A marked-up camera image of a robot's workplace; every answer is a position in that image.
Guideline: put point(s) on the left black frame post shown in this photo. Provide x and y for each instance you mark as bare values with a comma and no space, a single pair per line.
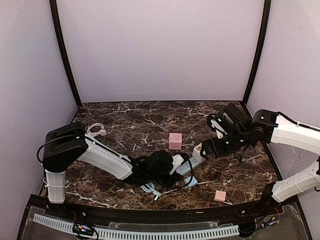
63,52

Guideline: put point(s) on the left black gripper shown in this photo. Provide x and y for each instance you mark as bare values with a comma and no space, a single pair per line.
173,176

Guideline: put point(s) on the pink cube socket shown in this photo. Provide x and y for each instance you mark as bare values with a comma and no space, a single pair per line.
175,141

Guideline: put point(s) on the black front table rail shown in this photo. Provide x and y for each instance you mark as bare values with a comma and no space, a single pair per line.
239,213

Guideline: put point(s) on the white cube socket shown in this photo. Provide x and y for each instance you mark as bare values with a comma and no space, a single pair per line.
196,154

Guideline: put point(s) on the pink small plug adapter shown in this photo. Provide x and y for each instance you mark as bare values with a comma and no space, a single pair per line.
220,196

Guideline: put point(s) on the grey slotted cable duct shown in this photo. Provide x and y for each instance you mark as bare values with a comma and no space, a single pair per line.
106,233

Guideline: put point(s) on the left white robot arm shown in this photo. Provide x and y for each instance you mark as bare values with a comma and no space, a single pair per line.
67,144

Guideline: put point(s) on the blue cube plug adapter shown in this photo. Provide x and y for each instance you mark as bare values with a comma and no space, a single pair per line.
190,181

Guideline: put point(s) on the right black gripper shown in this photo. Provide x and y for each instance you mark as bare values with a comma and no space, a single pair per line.
208,149

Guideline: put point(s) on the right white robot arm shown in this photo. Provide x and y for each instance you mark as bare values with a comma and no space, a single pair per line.
235,132

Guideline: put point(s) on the small circuit board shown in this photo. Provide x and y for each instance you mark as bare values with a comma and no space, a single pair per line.
82,229

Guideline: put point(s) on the black frame post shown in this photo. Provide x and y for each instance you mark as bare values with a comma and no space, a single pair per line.
258,51
63,52

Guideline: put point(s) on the blue power strip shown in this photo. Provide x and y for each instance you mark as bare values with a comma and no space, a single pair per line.
185,168

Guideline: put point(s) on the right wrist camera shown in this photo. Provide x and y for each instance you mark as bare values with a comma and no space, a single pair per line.
221,124

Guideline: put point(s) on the right black frame post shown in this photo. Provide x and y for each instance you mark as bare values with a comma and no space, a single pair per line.
258,51

